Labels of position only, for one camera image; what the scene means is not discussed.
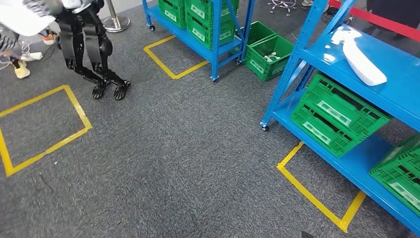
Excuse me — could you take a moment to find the white plastic car part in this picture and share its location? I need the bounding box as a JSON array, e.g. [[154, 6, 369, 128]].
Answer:
[[330, 26, 388, 87], [0, 0, 57, 37]]

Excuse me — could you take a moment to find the blue metal shelf rack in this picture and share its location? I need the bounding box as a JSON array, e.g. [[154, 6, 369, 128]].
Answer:
[[142, 0, 257, 82], [260, 0, 420, 236]]

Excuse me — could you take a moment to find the yellow floor tape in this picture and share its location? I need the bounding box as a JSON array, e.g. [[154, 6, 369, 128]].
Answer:
[[0, 84, 93, 178], [276, 141, 367, 234], [143, 35, 209, 80]]

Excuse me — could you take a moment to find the empty green plastic crate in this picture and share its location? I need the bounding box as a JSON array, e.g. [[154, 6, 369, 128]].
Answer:
[[234, 20, 278, 55]]

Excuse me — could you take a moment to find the black round stool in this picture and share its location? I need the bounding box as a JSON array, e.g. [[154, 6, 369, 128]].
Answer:
[[267, 0, 298, 17]]

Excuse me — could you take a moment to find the standing humanoid robot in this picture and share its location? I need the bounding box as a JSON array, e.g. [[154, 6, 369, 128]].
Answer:
[[0, 0, 131, 101]]

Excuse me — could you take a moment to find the white power strip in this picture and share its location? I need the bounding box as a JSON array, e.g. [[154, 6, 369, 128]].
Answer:
[[19, 52, 44, 62]]

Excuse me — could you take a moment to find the red barrier belt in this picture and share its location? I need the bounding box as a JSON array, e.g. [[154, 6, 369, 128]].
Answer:
[[328, 0, 420, 43]]

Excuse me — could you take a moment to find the white black cabled device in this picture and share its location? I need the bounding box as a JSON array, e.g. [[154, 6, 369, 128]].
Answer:
[[263, 51, 282, 63]]

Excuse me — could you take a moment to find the chrome stanchion post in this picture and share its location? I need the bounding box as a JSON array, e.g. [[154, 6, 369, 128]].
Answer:
[[102, 0, 131, 34]]

